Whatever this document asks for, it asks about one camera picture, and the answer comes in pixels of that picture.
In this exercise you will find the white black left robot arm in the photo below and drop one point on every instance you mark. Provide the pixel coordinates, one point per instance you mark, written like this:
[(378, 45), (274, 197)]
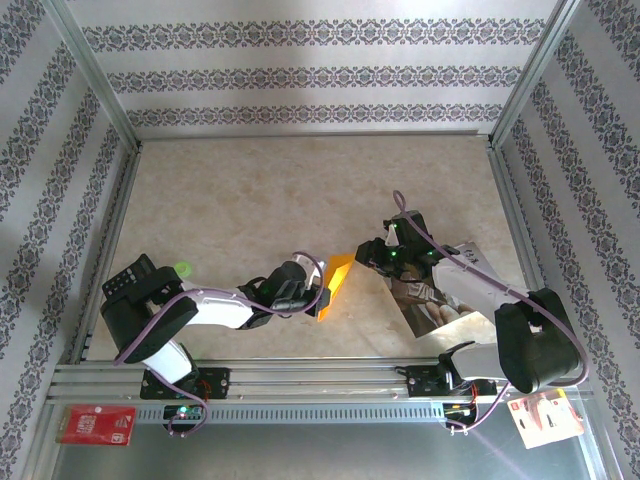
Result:
[(215, 310)]

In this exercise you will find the black calculator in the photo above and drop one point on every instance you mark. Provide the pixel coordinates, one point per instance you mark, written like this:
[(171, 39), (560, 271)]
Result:
[(125, 280)]

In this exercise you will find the thin aluminium rail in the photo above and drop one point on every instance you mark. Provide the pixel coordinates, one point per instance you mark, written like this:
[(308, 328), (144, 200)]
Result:
[(310, 134)]

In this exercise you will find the aluminium side rail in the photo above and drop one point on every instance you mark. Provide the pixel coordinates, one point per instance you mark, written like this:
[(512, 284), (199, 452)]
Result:
[(107, 225), (525, 225)]

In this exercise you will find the wide aluminium mounting rail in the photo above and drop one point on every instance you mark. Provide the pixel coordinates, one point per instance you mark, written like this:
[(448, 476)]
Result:
[(310, 380)]

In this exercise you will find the steel sheet panel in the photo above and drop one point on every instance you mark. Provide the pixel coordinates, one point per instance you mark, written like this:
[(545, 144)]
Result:
[(300, 455)]

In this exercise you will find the photo cover book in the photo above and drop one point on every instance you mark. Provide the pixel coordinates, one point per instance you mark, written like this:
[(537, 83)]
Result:
[(435, 310)]

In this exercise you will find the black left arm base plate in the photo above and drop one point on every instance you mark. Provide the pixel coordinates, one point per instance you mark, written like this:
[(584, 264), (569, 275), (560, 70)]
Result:
[(215, 382)]

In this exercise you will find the red card package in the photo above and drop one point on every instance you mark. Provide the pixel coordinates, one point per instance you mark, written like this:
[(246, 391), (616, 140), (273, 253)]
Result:
[(95, 425)]

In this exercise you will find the aluminium frame post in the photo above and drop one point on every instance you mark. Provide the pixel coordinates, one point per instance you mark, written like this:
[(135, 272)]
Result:
[(535, 75), (95, 75)]

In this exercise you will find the orange square paper sheet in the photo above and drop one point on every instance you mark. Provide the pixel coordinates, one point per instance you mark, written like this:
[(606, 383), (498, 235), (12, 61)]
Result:
[(340, 275)]

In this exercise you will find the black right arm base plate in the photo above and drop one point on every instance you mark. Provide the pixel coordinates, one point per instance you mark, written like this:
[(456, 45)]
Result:
[(425, 382)]

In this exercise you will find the white red blister package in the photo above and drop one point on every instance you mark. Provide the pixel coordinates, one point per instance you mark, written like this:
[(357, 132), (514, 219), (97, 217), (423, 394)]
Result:
[(545, 417)]

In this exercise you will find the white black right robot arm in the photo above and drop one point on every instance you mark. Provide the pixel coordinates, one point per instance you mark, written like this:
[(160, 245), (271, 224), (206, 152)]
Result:
[(465, 285)]

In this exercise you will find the small circuit board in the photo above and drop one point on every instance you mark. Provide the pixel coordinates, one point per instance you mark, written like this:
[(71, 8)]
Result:
[(457, 410), (182, 412)]

